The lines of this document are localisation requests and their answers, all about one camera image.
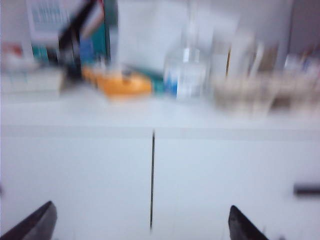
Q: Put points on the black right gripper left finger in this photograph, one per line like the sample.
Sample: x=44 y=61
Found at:
x=32 y=227

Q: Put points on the clear glass jar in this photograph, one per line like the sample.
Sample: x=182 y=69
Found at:
x=300 y=80
x=237 y=92

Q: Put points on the clear bottle blue white label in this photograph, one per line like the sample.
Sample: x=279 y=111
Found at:
x=187 y=75

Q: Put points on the teal white carton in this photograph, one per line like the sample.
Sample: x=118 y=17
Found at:
x=111 y=25

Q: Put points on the wide white drawer front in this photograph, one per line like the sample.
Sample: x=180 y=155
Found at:
x=75 y=170

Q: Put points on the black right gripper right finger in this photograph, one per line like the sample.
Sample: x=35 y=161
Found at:
x=242 y=230

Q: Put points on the printed paper box pile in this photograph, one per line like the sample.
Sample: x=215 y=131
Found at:
x=30 y=80

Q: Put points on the black angled stand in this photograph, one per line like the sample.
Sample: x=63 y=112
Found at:
x=72 y=50

